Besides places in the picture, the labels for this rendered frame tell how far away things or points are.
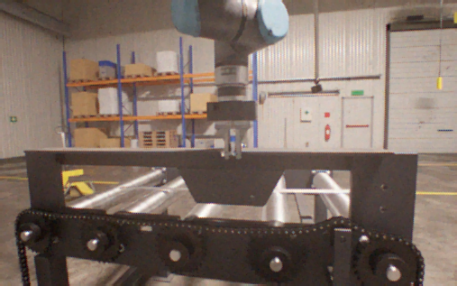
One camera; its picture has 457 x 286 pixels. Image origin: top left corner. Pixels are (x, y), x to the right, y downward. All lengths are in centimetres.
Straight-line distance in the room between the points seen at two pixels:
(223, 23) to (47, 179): 89
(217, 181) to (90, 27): 1330
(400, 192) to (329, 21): 1005
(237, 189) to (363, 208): 37
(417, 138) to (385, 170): 1027
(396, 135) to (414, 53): 307
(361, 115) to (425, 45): 336
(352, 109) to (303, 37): 341
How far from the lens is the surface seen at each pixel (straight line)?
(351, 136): 1010
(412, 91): 1093
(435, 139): 1133
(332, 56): 1027
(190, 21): 45
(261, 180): 73
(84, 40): 1392
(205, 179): 76
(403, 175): 78
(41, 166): 112
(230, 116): 60
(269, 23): 50
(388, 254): 77
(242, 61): 61
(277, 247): 72
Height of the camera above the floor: 125
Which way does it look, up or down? 5 degrees down
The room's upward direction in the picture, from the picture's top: 1 degrees counter-clockwise
